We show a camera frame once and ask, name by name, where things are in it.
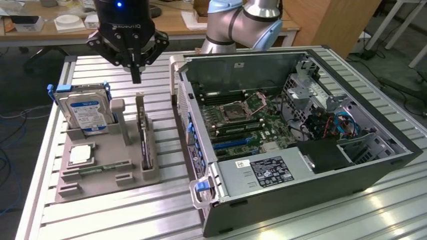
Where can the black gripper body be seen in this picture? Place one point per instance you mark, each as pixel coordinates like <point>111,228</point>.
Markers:
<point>123,27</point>

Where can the graphics card with metal bracket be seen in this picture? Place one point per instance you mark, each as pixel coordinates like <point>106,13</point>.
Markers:
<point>143,125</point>

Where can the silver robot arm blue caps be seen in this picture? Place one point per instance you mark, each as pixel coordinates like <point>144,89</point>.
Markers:
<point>227,22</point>

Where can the black RAM slot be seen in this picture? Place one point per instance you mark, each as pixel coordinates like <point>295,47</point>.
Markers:
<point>224,99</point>
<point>223,94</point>
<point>224,102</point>

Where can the black expansion slot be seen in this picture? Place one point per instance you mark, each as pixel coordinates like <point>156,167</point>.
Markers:
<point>234,137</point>

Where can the blue expansion slot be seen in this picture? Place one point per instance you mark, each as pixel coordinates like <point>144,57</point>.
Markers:
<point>234,145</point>

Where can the small white box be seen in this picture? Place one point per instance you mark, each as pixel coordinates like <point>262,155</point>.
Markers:
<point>91,22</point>

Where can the white block with round recess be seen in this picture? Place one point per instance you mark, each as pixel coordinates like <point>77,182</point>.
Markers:
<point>69,23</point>

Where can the white paper stack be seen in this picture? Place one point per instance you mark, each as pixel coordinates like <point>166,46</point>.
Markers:
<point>195,21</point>

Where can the black office chair base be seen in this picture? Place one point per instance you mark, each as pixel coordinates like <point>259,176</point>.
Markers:
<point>43,58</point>

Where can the wooden desk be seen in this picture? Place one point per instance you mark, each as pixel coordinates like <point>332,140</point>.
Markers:
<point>40,35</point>

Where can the hard disk in blue carrier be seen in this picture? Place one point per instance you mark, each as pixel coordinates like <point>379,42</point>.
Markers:
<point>84,115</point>

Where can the white box with black lid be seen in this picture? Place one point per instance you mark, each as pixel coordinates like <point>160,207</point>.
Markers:
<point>24,23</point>

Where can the CPU socket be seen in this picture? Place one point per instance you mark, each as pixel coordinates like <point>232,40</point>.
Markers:
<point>234,112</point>

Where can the metal socket cover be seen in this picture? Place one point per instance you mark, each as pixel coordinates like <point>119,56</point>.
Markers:
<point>258,98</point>

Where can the RAM stick with white latch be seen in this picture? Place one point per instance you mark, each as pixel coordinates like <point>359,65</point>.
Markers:
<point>238,127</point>

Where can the silver CPU chip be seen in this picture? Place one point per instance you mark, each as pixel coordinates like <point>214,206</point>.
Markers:
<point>80,155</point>

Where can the green RAM stick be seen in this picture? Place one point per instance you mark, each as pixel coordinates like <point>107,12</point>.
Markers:
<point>100,168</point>

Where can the silver disk bay cage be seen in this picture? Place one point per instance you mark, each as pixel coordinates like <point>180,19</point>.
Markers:
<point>304,92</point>

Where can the green motherboard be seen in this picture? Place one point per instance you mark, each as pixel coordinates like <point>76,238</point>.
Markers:
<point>270,135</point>

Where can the silver chipset heatsink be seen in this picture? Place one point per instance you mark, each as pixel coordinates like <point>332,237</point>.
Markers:
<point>272,147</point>

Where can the grey parts rack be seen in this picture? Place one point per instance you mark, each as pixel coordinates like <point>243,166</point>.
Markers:
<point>100,185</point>

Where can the wooden cabinet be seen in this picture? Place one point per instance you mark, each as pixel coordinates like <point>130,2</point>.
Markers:
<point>334,22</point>

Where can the silver power supply with label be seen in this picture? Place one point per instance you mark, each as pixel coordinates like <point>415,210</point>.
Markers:
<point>267,170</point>

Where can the silver perforated disk bay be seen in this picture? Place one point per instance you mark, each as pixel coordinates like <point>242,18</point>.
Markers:
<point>367,150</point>

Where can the open black PC case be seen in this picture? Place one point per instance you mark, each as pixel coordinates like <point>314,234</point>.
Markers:
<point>334,190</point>

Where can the white table frame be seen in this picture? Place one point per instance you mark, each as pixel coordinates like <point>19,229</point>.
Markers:
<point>394,22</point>

